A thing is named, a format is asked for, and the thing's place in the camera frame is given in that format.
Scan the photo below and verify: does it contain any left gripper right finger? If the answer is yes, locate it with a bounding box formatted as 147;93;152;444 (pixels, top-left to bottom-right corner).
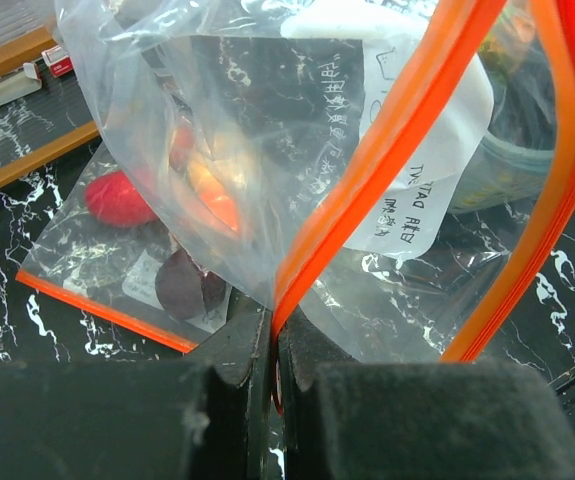
276;313;575;479

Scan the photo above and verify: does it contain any orange fruit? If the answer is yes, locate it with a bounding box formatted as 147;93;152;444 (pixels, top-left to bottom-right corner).
169;123;239;233

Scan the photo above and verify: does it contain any red bell pepper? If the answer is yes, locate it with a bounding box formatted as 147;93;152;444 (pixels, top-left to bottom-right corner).
84;171;158;228

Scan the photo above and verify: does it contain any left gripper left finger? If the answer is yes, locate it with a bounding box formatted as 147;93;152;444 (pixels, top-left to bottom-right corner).
0;297;271;479

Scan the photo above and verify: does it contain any small white box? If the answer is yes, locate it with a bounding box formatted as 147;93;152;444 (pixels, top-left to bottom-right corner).
0;62;42;107

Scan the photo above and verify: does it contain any dark red apple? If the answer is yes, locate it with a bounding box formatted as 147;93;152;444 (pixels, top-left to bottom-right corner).
155;248;227;321

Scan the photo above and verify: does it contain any clear orange-zip bag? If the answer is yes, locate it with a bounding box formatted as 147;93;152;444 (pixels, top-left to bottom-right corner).
16;146;231;352

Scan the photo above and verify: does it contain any wooden shelf rack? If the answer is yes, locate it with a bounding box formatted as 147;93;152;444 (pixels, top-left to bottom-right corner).
0;28;98;188

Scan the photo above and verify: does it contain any small red box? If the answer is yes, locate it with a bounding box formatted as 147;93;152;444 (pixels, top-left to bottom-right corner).
41;45;73;77

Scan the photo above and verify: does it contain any light blue plastic basket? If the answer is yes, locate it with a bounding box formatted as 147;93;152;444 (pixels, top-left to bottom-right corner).
446;44;575;214

